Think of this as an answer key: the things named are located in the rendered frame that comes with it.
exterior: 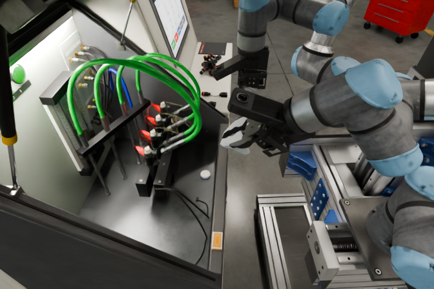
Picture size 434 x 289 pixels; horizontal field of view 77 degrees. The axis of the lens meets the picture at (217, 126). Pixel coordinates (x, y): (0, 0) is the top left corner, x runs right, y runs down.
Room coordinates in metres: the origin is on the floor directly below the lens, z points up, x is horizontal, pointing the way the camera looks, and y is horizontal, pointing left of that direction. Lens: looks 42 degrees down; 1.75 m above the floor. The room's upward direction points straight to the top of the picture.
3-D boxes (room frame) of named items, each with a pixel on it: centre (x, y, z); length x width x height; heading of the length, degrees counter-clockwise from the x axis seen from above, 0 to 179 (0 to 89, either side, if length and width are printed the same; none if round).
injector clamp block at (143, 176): (0.72, 0.22, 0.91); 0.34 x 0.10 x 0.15; 176
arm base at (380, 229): (0.35, -0.48, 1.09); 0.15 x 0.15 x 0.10
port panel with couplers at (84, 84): (0.86, 0.47, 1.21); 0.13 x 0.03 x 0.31; 176
